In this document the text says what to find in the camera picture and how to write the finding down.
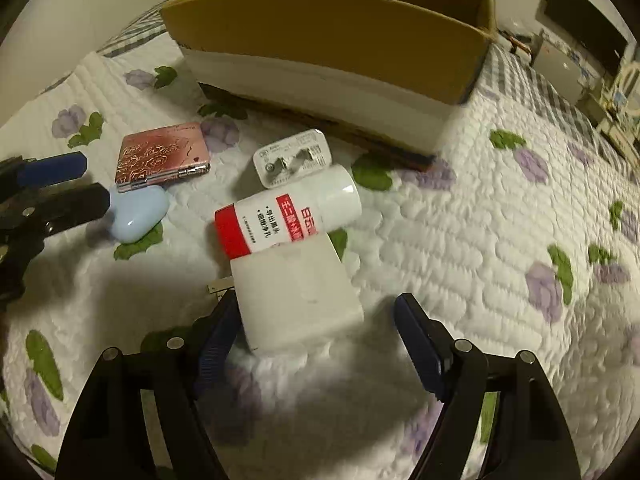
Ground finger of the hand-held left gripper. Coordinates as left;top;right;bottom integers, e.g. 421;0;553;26
15;151;89;187
0;183;111;241

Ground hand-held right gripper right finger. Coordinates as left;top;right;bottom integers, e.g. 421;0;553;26
393;293;583;480

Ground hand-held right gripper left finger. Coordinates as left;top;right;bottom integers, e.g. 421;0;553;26
54;287;245;480

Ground light blue heart-shaped case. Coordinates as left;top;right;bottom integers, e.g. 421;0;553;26
107;186;171;246

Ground white rectangular box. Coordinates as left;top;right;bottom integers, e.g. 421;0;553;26
229;234;365;353

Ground pink floral compact case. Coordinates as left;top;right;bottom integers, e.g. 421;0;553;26
114;121;211;194

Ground white bottle red label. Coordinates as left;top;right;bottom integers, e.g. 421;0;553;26
214;164;362;261

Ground white power adapter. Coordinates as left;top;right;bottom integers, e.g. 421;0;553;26
252;129;333;190

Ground cardboard box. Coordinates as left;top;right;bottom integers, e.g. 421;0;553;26
160;0;497;157

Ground floral quilted blanket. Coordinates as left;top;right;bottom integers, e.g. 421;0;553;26
0;10;640;480

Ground cluttered desk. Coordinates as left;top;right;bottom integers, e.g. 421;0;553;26
500;25;640;171

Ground black monitor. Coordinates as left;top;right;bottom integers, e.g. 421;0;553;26
544;0;630;77

